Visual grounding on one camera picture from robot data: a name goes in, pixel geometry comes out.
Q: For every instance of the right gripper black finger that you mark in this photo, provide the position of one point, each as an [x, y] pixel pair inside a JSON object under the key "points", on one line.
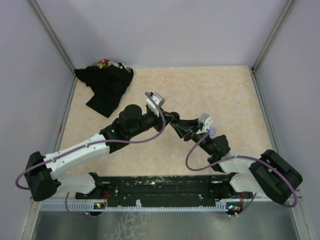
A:
{"points": [[184, 132], [188, 124]]}

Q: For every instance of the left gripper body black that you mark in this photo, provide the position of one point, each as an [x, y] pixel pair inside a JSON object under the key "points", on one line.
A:
{"points": [[159, 123]]}

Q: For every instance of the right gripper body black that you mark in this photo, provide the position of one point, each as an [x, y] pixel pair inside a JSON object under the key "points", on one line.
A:
{"points": [[198, 137]]}

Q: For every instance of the black round charging case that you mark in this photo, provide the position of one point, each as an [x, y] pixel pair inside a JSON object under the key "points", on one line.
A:
{"points": [[175, 117]]}

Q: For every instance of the purple round charging case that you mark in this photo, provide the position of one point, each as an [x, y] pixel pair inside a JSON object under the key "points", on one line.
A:
{"points": [[212, 131]]}

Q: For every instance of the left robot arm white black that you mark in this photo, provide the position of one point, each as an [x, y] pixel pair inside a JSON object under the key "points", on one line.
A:
{"points": [[45, 174]]}

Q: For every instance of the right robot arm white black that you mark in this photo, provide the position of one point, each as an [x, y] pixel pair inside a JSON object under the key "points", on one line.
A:
{"points": [[268, 174]]}

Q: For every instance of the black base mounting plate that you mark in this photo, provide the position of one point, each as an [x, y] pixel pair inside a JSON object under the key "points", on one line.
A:
{"points": [[164, 191]]}

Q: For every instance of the black printed cloth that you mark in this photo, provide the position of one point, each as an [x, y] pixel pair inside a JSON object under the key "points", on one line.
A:
{"points": [[109, 81]]}

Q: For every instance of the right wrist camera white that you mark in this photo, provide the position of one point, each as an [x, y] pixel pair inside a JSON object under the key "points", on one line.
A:
{"points": [[204, 123]]}

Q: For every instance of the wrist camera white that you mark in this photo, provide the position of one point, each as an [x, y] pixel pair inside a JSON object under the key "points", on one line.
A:
{"points": [[204, 123], [154, 102]]}

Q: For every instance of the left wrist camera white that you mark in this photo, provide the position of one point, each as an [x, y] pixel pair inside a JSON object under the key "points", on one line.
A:
{"points": [[154, 102]]}

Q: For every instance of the right aluminium frame post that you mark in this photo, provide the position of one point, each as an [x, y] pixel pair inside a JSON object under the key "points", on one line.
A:
{"points": [[273, 34]]}

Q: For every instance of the aluminium frame post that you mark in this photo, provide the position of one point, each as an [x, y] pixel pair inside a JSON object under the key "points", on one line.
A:
{"points": [[273, 34], [51, 33]]}

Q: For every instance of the left aluminium frame post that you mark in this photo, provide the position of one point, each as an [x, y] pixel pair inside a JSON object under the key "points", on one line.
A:
{"points": [[51, 33]]}

